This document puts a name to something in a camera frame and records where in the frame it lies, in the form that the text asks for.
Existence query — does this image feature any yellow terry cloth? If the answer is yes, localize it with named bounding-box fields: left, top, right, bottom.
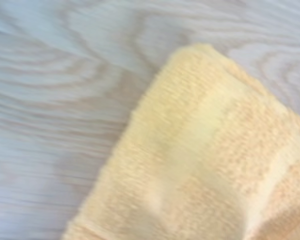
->
left=61, top=42, right=300, bottom=240

